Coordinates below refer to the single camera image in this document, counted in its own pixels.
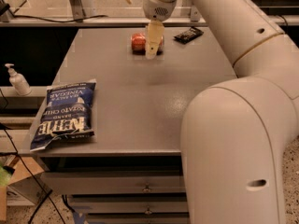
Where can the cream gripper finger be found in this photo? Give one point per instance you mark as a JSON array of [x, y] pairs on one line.
[[154, 34]]

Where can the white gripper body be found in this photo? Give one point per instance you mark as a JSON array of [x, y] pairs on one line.
[[156, 9]]

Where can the red coke can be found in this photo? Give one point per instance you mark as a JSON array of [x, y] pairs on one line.
[[138, 42]]

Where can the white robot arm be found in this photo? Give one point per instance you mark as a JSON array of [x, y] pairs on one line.
[[233, 134]]

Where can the blue kettle chips bag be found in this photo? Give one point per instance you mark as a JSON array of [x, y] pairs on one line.
[[68, 114]]

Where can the grey drawer cabinet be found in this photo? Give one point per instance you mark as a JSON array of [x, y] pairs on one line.
[[138, 104]]

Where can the white pump sanitizer bottle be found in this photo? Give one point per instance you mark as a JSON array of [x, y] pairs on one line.
[[18, 81]]

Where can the top grey drawer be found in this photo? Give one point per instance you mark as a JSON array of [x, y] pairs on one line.
[[114, 182]]

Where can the middle grey drawer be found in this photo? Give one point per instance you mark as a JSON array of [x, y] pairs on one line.
[[129, 204]]

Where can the cardboard box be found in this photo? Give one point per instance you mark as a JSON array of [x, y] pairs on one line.
[[18, 183]]

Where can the grey metal frame rail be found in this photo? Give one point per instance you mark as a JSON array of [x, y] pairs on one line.
[[88, 13]]

